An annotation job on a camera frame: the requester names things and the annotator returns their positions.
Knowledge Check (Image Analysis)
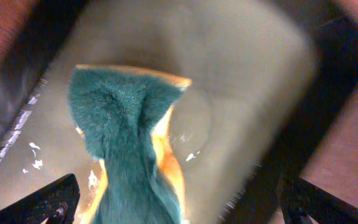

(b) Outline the black water basin tray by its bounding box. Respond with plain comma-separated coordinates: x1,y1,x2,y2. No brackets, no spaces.
0,1,358,223

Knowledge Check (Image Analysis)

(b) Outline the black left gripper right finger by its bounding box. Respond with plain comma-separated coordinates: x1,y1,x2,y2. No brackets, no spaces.
277,176,358,224

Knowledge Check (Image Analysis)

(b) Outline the yellow green sponge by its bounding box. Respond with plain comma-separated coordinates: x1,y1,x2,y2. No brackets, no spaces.
68,64,191,224

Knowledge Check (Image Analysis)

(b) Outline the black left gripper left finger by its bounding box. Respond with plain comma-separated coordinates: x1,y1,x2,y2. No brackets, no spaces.
0,174,80,224

